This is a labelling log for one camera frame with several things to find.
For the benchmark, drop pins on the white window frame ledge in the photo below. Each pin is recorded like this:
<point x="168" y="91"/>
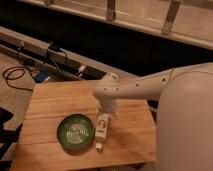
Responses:
<point x="187" y="21"/>

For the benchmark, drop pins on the blue box on floor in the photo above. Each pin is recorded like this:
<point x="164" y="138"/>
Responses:
<point x="41" y="76"/>

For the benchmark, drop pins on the white cable plug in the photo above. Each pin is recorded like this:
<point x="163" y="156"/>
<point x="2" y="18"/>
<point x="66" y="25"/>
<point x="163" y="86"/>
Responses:
<point x="81" y="69"/>

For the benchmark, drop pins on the wooden baseboard rail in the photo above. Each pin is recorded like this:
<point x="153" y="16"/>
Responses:
<point x="65" y="57"/>

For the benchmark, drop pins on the black chair base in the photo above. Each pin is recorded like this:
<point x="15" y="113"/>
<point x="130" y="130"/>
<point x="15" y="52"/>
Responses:
<point x="7" y="137"/>

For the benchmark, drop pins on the white plastic bottle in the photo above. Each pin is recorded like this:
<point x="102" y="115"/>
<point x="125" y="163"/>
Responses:
<point x="101" y="130"/>

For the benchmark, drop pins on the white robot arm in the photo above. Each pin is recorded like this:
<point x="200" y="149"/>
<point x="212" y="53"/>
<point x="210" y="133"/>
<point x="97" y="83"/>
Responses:
<point x="184" y="128"/>

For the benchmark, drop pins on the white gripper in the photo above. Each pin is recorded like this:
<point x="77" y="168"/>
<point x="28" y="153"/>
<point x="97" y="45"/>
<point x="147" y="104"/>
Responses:
<point x="107" y="106"/>

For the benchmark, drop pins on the black power adapter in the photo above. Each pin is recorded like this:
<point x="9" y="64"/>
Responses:
<point x="53" y="48"/>

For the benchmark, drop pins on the green ceramic bowl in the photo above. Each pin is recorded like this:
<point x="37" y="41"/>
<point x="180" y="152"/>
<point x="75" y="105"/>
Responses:
<point x="75" y="132"/>

